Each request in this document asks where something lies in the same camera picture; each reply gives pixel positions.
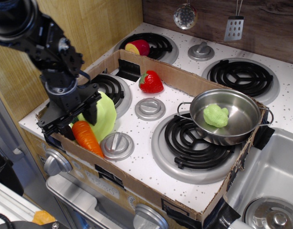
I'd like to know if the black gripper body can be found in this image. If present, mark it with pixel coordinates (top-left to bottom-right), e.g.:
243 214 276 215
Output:
37 81 101 136

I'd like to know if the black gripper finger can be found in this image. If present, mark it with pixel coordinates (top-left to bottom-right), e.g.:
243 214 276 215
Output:
57 125 75 140
82 101 97 125

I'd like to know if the orange toy carrot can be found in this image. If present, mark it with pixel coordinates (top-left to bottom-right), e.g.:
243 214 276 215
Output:
71 121 104 158

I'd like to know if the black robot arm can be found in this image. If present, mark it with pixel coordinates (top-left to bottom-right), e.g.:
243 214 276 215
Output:
0 0 101 140

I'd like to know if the light green plate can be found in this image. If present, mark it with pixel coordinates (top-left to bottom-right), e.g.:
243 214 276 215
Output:
74 91 117 142

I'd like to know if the left oven dial knob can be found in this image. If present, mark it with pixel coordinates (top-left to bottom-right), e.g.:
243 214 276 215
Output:
44 148 72 176

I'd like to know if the oven dial knob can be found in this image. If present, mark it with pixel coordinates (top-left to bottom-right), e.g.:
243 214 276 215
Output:
133 204 169 229
44 148 72 176

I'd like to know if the front left black burner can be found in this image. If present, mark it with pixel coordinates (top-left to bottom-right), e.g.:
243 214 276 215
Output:
91 73 132 119

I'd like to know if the black burner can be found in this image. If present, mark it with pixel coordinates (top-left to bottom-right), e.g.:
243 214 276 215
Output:
151 110 242 185
91 73 132 119
202 58 280 105
114 32 179 64

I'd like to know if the front grey stove knob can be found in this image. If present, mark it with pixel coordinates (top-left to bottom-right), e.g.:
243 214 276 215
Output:
100 132 134 161

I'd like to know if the grey stove knob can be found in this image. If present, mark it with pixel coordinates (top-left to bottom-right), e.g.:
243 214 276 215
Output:
135 98 166 121
188 42 215 61
100 132 134 161

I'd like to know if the centre grey stove knob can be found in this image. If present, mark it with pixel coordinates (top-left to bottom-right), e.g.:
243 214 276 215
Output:
135 98 166 121

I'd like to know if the red toy strawberry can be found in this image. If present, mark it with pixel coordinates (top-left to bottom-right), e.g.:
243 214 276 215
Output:
139 70 164 94

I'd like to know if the oven clock display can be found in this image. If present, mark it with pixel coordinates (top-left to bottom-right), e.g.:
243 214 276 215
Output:
84 170 120 199

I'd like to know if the black equipment at left edge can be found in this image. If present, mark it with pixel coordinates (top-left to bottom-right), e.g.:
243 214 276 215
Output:
0 154 24 196

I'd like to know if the red yellow toy fruit half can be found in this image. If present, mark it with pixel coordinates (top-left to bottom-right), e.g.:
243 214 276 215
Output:
125 39 150 56

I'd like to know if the orange cloth scrap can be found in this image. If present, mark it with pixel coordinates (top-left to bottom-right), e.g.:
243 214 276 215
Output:
32 210 56 225

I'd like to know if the back left black burner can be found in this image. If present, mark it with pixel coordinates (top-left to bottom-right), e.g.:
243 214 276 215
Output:
114 32 179 64

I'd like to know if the front right black burner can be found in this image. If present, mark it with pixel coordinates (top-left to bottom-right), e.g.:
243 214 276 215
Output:
151 110 242 185

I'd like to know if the right oven dial knob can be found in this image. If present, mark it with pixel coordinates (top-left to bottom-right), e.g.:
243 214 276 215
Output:
133 204 169 229

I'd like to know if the green toy vegetable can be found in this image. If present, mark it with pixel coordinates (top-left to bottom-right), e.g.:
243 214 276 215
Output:
203 104 229 128

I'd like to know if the back grey stove knob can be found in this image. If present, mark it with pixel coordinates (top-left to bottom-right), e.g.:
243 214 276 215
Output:
188 42 215 61

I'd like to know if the hanging steel strainer ladle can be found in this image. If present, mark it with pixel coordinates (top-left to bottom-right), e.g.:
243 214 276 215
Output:
173 0 198 30

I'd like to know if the hanging steel spatula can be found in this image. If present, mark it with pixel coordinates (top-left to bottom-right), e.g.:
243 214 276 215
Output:
224 0 244 42

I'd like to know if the back right black burner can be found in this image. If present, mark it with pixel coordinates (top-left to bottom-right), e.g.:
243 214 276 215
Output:
202 58 280 105

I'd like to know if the steel sink basin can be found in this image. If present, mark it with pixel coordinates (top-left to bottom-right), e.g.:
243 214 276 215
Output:
226 128 293 229

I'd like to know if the sink drain strainer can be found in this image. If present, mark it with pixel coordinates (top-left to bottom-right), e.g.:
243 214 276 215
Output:
242 197 293 229

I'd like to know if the oven door handle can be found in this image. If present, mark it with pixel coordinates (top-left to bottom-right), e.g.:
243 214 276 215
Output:
46 175 134 229

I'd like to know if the steel pot with handles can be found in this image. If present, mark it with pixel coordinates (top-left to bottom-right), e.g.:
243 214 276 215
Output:
177 89 274 146

